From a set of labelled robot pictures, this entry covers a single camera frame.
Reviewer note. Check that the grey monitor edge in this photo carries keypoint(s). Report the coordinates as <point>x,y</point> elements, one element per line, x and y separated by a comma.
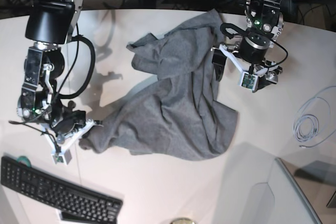
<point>315,185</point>

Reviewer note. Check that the grey t-shirt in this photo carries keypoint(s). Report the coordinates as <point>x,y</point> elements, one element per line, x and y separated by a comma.
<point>178,115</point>

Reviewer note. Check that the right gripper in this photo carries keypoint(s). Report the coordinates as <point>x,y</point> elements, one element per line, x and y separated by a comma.
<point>69,123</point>

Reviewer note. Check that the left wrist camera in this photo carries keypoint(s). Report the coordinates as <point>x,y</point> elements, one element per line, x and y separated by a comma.
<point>249,81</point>

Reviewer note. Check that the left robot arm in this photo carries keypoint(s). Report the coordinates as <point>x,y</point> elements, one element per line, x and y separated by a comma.
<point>264,25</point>

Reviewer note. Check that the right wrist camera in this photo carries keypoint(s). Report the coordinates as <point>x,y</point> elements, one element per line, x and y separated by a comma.
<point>62,158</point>

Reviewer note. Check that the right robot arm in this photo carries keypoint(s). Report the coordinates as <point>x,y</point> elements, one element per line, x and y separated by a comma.
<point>52,23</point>

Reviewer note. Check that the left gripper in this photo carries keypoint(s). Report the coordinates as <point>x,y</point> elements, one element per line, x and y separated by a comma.
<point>266,76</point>

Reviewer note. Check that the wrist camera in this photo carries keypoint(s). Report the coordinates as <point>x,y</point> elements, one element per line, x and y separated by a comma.
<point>62,158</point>
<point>249,81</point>

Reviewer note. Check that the black keyboard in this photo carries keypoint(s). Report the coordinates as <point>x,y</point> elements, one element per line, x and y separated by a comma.
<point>77,203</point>

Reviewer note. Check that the green tape roll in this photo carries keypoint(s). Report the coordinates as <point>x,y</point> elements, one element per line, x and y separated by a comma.
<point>24,160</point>

